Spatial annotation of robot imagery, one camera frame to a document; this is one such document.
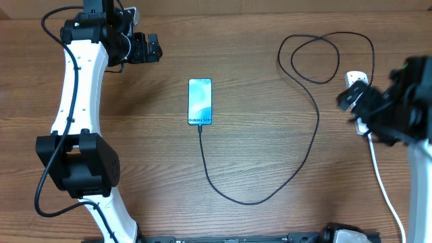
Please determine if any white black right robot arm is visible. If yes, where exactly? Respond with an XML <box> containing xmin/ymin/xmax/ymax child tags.
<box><xmin>336</xmin><ymin>55</ymin><xmax>431</xmax><ymax>242</ymax></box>

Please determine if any white power strip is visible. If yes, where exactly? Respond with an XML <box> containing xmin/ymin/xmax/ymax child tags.
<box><xmin>344</xmin><ymin>71</ymin><xmax>369</xmax><ymax>136</ymax></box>

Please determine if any black USB charger cable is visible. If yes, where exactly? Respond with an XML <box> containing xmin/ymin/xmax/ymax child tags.
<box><xmin>197</xmin><ymin>31</ymin><xmax>376</xmax><ymax>206</ymax></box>

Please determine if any white power strip cord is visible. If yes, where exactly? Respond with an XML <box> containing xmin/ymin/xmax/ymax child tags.
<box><xmin>367</xmin><ymin>132</ymin><xmax>407</xmax><ymax>243</ymax></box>

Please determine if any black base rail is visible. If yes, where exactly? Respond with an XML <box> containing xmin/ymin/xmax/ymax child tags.
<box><xmin>80</xmin><ymin>232</ymin><xmax>382</xmax><ymax>243</ymax></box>

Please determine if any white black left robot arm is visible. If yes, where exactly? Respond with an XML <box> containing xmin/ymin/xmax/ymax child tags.
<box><xmin>35</xmin><ymin>0</ymin><xmax>163</xmax><ymax>242</ymax></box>

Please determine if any blue Galaxy smartphone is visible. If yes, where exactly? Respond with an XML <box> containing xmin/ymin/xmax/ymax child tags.
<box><xmin>188</xmin><ymin>78</ymin><xmax>213</xmax><ymax>126</ymax></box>

